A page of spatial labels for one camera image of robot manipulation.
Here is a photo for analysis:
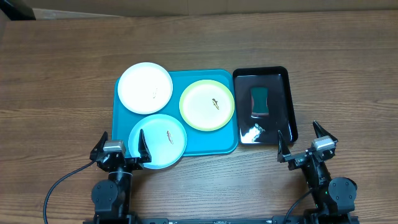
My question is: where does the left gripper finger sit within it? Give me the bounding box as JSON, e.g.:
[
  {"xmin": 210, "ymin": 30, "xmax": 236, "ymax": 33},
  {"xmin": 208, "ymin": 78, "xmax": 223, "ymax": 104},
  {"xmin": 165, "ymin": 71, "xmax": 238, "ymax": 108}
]
[
  {"xmin": 91, "ymin": 131, "xmax": 108, "ymax": 153},
  {"xmin": 138, "ymin": 129, "xmax": 152, "ymax": 163}
]

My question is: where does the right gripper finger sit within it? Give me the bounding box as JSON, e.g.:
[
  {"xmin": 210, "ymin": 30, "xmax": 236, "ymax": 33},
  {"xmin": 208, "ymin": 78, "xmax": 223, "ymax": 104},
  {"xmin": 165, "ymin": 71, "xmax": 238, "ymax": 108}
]
[
  {"xmin": 277, "ymin": 130, "xmax": 291, "ymax": 162},
  {"xmin": 312, "ymin": 120, "xmax": 338, "ymax": 142}
]

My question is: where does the light blue plate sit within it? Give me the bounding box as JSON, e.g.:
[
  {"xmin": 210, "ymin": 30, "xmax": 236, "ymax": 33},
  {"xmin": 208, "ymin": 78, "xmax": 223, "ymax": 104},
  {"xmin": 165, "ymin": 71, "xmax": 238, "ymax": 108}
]
[{"xmin": 128, "ymin": 114, "xmax": 187, "ymax": 169}]

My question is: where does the green scrub sponge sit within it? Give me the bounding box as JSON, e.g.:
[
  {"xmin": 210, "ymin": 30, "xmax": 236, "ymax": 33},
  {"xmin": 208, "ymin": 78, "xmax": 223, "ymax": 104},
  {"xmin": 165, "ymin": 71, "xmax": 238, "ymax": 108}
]
[{"xmin": 251, "ymin": 86, "xmax": 269, "ymax": 117}]

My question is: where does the yellow green plate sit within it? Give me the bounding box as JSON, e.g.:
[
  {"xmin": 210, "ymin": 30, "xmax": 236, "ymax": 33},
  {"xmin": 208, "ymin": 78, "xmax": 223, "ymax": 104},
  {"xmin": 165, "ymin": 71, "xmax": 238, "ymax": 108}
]
[{"xmin": 179, "ymin": 80, "xmax": 234, "ymax": 131}]

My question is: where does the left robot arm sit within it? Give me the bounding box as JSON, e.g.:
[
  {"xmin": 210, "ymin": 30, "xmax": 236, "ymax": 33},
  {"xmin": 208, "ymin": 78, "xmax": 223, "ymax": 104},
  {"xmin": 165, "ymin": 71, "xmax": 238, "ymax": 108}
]
[{"xmin": 90, "ymin": 129, "xmax": 152, "ymax": 224}]

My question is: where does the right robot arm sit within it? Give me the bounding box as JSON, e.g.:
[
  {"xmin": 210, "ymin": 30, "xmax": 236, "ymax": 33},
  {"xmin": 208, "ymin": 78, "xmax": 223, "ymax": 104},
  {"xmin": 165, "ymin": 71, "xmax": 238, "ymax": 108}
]
[{"xmin": 277, "ymin": 121, "xmax": 359, "ymax": 223}]

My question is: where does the black plastic tray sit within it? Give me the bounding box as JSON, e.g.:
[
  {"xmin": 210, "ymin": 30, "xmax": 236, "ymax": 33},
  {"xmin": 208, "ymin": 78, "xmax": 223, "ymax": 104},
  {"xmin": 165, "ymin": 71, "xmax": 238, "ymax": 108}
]
[{"xmin": 233, "ymin": 66, "xmax": 298, "ymax": 145}]

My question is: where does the teal plastic tray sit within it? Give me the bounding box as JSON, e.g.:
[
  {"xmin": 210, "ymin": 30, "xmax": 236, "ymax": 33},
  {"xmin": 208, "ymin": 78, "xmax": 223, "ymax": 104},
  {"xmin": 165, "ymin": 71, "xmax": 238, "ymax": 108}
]
[{"xmin": 112, "ymin": 69, "xmax": 239, "ymax": 157}]

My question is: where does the white pink plate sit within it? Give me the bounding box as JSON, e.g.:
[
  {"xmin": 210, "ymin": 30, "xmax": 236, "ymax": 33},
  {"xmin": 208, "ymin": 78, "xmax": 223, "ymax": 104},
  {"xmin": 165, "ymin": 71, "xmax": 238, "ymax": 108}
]
[{"xmin": 117, "ymin": 62, "xmax": 173, "ymax": 114}]

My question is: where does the dark object top left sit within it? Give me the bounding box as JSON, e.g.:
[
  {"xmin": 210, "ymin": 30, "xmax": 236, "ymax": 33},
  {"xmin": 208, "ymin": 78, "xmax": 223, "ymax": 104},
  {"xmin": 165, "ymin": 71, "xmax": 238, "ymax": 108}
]
[{"xmin": 1, "ymin": 0, "xmax": 36, "ymax": 21}]

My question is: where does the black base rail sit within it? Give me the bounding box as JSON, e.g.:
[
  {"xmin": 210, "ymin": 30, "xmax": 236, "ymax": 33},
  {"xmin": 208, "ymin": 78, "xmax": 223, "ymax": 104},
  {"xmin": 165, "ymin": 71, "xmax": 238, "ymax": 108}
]
[{"xmin": 83, "ymin": 215, "xmax": 360, "ymax": 224}]

